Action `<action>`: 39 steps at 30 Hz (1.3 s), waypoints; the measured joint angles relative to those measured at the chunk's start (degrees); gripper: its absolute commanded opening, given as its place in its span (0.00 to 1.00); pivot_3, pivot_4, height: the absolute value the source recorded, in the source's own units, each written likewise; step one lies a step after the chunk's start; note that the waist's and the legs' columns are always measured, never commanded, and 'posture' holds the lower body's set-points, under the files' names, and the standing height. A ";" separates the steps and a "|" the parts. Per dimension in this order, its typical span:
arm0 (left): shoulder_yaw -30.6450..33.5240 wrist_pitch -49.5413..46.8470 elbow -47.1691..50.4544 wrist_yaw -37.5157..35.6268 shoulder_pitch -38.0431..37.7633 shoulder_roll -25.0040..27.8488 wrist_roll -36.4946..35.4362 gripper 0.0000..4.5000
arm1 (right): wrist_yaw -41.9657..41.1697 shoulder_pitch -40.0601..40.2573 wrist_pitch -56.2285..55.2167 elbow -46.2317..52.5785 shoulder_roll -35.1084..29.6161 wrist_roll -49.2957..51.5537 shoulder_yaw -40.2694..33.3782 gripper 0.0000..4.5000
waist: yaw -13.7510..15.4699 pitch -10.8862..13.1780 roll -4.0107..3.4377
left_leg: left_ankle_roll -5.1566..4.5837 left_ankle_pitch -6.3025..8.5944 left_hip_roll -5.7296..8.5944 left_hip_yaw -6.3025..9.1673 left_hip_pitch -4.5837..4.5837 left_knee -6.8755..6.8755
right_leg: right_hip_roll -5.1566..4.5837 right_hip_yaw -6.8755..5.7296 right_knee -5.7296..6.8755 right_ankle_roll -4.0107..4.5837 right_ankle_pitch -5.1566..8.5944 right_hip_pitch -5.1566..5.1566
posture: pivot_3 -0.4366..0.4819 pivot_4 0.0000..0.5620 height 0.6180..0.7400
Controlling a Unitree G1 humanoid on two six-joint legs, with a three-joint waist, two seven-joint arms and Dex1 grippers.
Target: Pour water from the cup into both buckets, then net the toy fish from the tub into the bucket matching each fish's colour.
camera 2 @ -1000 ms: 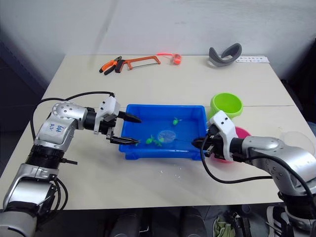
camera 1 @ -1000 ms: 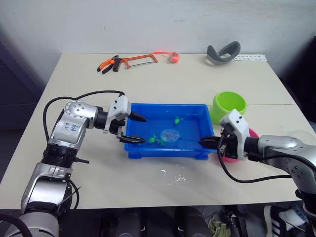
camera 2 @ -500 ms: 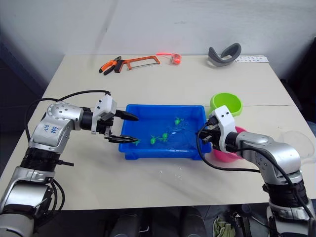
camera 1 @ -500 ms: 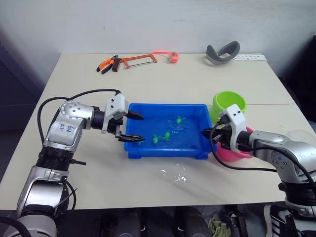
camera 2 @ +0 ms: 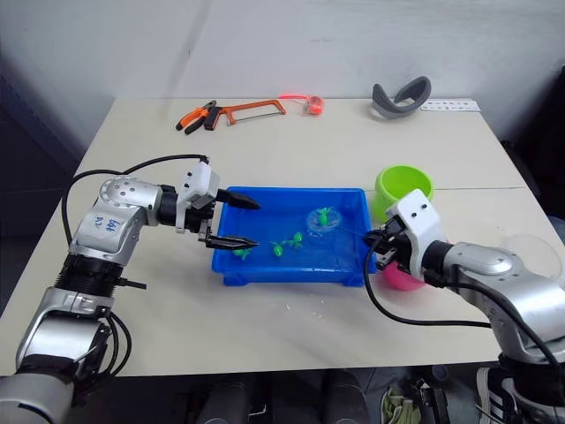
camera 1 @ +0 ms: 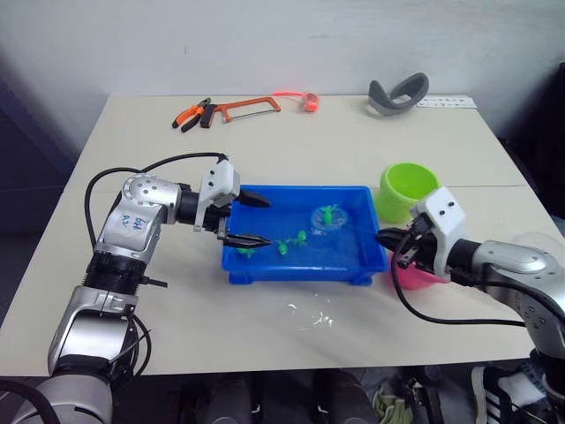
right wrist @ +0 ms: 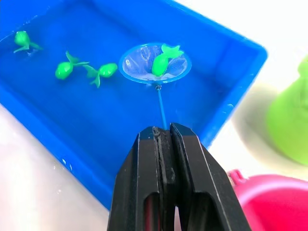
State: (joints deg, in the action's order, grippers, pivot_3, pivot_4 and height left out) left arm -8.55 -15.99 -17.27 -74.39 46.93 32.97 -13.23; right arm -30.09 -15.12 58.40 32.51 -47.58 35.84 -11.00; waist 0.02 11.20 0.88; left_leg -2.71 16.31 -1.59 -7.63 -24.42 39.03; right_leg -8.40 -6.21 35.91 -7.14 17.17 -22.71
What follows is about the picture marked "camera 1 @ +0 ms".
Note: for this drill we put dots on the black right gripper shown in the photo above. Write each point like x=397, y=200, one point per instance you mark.
x=419, y=249

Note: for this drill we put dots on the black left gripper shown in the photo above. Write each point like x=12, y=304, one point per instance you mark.
x=218, y=216

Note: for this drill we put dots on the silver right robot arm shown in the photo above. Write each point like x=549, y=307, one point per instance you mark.
x=507, y=260

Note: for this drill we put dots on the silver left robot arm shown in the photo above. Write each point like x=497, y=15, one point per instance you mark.
x=132, y=229

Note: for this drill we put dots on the green plastic bucket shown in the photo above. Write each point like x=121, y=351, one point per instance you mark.
x=397, y=199

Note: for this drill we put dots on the pink plastic bucket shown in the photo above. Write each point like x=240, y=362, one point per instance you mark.
x=412, y=279

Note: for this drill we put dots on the blue plastic tub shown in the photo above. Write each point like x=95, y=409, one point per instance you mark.
x=309, y=265

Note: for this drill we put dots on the orange hacksaw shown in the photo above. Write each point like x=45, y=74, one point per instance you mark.
x=247, y=102

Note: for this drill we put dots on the orange black pliers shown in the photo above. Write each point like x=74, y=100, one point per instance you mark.
x=187, y=115

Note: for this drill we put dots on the pale green cloth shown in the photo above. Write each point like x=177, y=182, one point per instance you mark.
x=390, y=406

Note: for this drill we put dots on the black white striped shoe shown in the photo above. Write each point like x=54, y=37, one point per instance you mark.
x=487, y=393

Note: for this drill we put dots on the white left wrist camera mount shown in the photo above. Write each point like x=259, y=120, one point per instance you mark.
x=220, y=176

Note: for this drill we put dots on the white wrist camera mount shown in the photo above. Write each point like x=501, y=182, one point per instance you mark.
x=446, y=212
x=220, y=176

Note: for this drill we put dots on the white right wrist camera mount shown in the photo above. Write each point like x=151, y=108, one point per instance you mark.
x=446, y=212

